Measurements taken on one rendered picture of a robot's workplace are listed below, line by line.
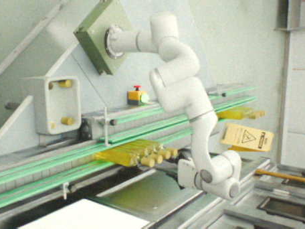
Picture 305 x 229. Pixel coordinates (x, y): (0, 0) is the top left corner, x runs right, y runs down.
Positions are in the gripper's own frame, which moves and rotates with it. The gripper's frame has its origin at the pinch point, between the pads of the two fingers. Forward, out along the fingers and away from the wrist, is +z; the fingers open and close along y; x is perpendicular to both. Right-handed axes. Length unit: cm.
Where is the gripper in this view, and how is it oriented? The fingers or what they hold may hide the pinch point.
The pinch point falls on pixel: (171, 167)
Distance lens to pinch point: 132.6
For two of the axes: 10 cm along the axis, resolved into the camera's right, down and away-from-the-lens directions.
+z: -5.8, -1.7, 8.0
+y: -0.3, -9.7, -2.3
